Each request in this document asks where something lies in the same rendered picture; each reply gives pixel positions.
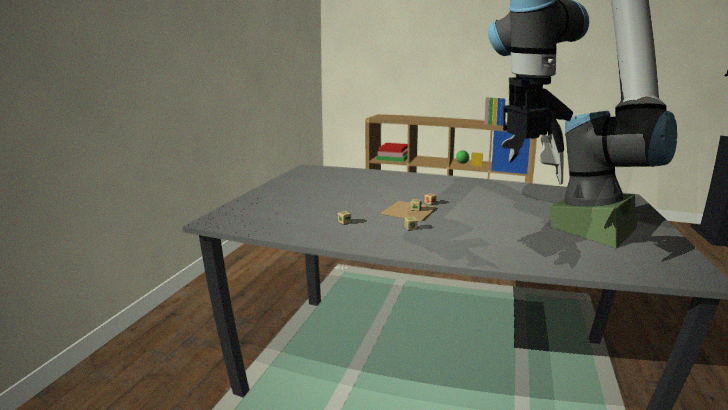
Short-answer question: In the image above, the tan flat mat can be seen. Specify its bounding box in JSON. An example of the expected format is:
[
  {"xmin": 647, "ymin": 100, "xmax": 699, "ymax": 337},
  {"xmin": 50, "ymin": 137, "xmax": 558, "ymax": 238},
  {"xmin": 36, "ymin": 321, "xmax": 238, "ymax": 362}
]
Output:
[{"xmin": 381, "ymin": 201, "xmax": 437, "ymax": 221}]

